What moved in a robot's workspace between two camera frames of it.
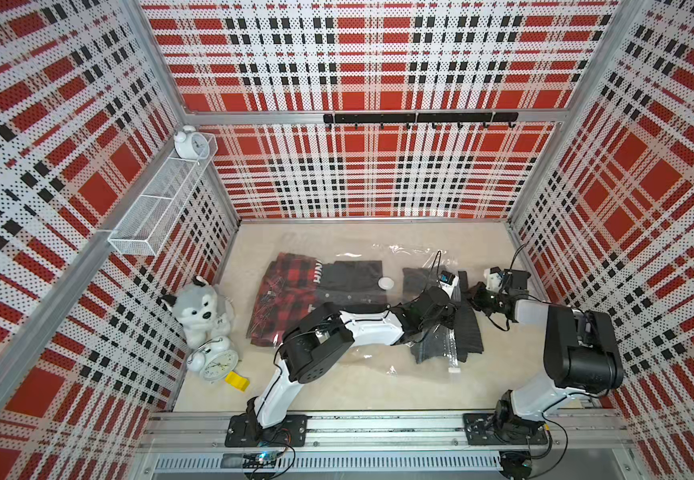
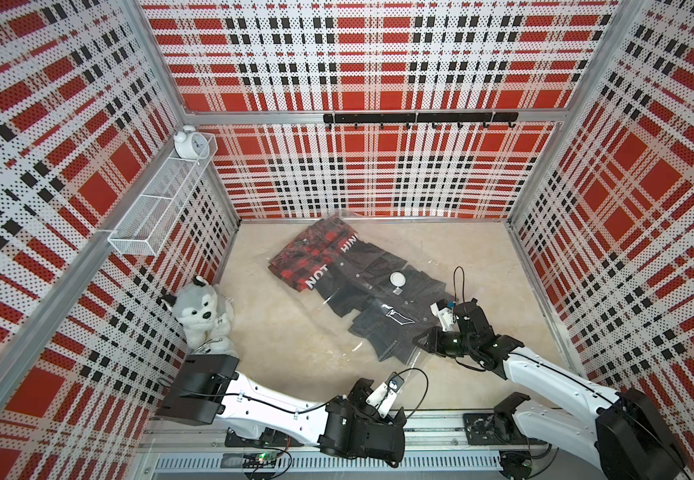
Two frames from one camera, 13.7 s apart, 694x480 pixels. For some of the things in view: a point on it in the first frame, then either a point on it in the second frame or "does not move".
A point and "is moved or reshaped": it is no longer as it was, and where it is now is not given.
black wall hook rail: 382,118 does not move
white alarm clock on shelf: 190,144 does not move
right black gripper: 475,293 → 434,339
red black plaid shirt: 287,291 → 299,262
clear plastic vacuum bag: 433,289 is moved or reshaped
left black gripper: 453,312 → 359,394
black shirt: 352,285 is moved or reshaped
